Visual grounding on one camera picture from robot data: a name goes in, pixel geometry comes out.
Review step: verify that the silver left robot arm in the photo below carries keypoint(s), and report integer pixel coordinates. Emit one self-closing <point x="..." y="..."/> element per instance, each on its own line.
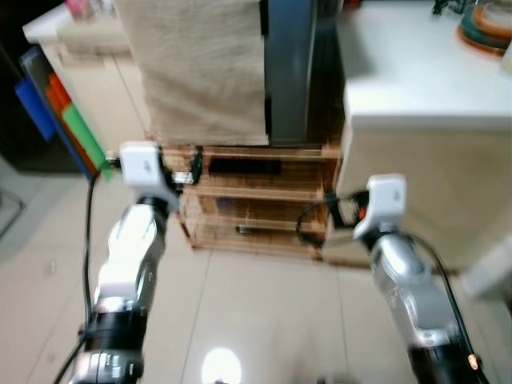
<point x="128" y="248"/>

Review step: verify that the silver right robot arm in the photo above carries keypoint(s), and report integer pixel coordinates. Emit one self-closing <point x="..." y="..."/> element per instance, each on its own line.
<point x="400" y="280"/>

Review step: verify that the long black box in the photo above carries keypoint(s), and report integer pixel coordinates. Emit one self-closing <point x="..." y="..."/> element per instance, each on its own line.
<point x="244" y="166"/>

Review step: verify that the wooden slatted crate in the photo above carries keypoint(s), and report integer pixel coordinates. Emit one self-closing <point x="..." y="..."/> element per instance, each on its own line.
<point x="256" y="192"/>

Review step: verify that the beige woven cloth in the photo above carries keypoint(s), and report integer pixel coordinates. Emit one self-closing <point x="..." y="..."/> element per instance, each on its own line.
<point x="192" y="72"/>

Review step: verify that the green plastic board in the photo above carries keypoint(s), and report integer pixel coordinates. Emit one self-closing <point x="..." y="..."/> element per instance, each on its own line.
<point x="80" y="132"/>

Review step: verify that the white shelf unit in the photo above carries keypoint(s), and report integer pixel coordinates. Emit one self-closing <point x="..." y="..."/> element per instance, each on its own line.
<point x="96" y="88"/>

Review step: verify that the white counter cabinet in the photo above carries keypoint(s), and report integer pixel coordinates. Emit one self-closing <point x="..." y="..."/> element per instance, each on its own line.
<point x="416" y="72"/>

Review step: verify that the orange plastic board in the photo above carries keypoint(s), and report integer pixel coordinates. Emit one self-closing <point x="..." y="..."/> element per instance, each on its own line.
<point x="58" y="96"/>

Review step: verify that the pink object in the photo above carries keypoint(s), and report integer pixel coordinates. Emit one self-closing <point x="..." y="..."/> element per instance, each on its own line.
<point x="78" y="6"/>

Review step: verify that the orange and teal plate stack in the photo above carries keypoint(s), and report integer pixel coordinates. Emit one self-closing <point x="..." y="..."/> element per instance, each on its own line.
<point x="488" y="36"/>

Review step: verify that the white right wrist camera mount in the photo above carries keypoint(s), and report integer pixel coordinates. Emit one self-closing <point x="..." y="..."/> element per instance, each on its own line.
<point x="386" y="196"/>

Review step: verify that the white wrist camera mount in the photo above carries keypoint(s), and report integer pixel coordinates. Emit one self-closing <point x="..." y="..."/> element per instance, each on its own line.
<point x="386" y="196"/>
<point x="142" y="164"/>

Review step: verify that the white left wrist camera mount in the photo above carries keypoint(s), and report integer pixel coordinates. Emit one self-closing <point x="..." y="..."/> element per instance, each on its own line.
<point x="142" y="164"/>

